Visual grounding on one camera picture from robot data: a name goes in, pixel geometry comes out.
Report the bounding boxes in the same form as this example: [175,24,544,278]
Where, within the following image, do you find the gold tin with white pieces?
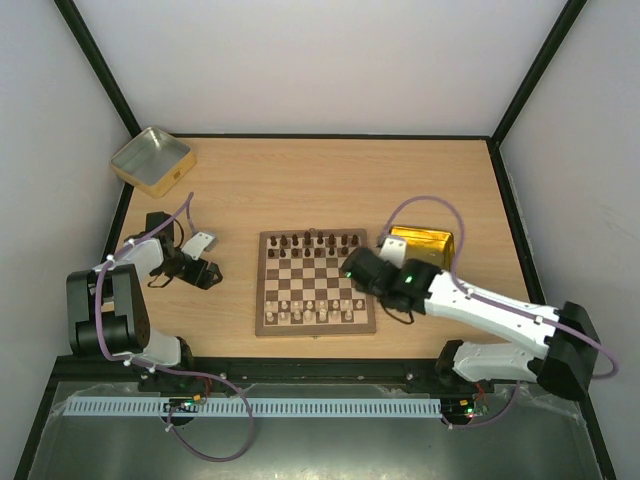
[389,225,455,270]

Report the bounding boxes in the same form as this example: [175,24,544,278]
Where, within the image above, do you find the wooden chess board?
[255,228,376,337]

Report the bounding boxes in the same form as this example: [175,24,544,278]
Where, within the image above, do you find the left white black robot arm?
[66,211,223,372]

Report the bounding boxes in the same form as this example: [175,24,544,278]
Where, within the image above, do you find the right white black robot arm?
[340,247,600,401]

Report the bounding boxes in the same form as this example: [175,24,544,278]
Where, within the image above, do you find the empty gold square tin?
[110,126,197,199]

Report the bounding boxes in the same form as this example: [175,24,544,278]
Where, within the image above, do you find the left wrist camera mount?
[181,232,218,260]

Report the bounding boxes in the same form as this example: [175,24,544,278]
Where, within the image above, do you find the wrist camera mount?
[379,236,408,268]
[181,232,218,260]

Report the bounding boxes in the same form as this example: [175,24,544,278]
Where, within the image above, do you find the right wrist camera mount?
[379,236,408,268]

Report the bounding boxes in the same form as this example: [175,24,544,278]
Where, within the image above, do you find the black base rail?
[50,355,494,396]

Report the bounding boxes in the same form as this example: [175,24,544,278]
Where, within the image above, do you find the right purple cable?
[377,195,620,431]

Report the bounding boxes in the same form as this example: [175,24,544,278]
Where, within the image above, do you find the purple cable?
[94,192,256,462]
[377,195,620,431]

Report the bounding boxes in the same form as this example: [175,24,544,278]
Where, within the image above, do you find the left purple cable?
[94,192,256,462]

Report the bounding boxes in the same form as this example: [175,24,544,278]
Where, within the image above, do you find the slotted grey cable duct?
[64,397,444,417]

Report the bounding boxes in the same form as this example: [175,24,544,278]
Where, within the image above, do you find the black frame post left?
[54,0,142,137]

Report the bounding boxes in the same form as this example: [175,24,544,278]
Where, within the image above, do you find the black frame post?
[54,0,142,137]
[490,0,588,150]

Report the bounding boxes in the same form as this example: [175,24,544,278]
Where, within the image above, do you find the black frame post right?
[490,0,588,150]

